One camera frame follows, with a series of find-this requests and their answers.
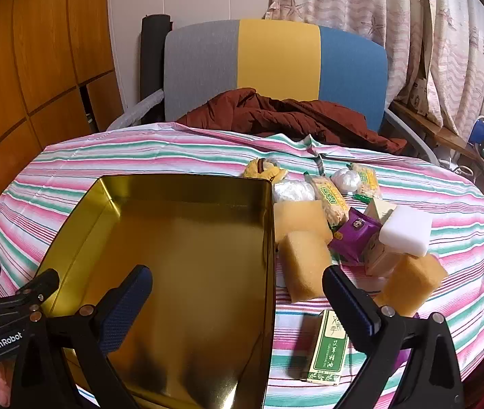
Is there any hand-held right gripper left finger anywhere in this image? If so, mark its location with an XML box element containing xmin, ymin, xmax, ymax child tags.
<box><xmin>12</xmin><ymin>264</ymin><xmax>154</xmax><ymax>409</ymax></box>

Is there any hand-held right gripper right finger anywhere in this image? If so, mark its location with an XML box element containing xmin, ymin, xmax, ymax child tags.
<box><xmin>322</xmin><ymin>265</ymin><xmax>466</xmax><ymax>409</ymax></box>

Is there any green medicine box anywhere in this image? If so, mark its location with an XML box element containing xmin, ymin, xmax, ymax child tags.
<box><xmin>300</xmin><ymin>310</ymin><xmax>350</xmax><ymax>386</ymax></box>

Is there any cream cardboard box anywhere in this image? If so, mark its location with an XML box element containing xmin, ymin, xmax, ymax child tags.
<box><xmin>363</xmin><ymin>198</ymin><xmax>400</xmax><ymax>277</ymax></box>

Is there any yellow sponge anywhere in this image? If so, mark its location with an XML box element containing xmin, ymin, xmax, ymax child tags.
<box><xmin>374</xmin><ymin>253</ymin><xmax>449</xmax><ymax>318</ymax></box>
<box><xmin>273</xmin><ymin>200</ymin><xmax>333</xmax><ymax>248</ymax></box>
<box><xmin>278</xmin><ymin>231</ymin><xmax>334</xmax><ymax>303</ymax></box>

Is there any purple snack packet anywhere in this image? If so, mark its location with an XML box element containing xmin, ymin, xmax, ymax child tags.
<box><xmin>328</xmin><ymin>208</ymin><xmax>382</xmax><ymax>267</ymax></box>

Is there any gold tin box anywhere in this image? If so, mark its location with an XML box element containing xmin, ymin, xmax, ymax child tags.
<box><xmin>37</xmin><ymin>174</ymin><xmax>277</xmax><ymax>409</ymax></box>

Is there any white sponge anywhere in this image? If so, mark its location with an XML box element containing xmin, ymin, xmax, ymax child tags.
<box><xmin>379</xmin><ymin>204</ymin><xmax>433</xmax><ymax>258</ymax></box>

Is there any yellow green cracker packet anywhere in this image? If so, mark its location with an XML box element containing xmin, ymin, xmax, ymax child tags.
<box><xmin>303</xmin><ymin>172</ymin><xmax>350</xmax><ymax>227</ymax></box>
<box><xmin>349</xmin><ymin>162</ymin><xmax>381</xmax><ymax>203</ymax></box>

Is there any round clear plastic bag ball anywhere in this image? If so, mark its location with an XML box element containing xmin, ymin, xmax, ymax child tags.
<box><xmin>331</xmin><ymin>167</ymin><xmax>359</xmax><ymax>192</ymax></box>

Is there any clear plastic bag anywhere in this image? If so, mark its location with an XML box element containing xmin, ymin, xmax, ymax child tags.
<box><xmin>272</xmin><ymin>179</ymin><xmax>316</xmax><ymax>204</ymax></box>

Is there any person's left hand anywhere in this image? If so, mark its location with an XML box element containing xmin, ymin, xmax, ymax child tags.
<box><xmin>0</xmin><ymin>362</ymin><xmax>18</xmax><ymax>408</ymax></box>

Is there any striped tablecloth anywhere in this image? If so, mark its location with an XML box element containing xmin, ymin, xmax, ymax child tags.
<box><xmin>0</xmin><ymin>123</ymin><xmax>484</xmax><ymax>409</ymax></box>

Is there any yellow plush toy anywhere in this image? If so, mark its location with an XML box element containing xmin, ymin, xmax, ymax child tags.
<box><xmin>243</xmin><ymin>157</ymin><xmax>288</xmax><ymax>183</ymax></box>

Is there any brown jacket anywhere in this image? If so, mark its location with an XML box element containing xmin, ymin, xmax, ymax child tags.
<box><xmin>176</xmin><ymin>87</ymin><xmax>408</xmax><ymax>154</ymax></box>

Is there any blue cup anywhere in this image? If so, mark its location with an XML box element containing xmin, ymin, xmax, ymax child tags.
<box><xmin>468</xmin><ymin>116</ymin><xmax>484</xmax><ymax>146</ymax></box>

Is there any wooden wardrobe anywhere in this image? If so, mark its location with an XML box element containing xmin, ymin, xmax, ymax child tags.
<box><xmin>0</xmin><ymin>0</ymin><xmax>123</xmax><ymax>231</ymax></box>

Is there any black rolled mat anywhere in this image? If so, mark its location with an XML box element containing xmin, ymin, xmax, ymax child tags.
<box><xmin>140</xmin><ymin>14</ymin><xmax>172</xmax><ymax>103</ymax></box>

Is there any grey yellow blue chair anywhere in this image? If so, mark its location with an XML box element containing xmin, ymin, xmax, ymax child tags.
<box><xmin>106</xmin><ymin>19</ymin><xmax>438</xmax><ymax>163</ymax></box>

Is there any patterned curtain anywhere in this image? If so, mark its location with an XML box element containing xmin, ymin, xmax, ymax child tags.
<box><xmin>263</xmin><ymin>0</ymin><xmax>484</xmax><ymax>137</ymax></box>

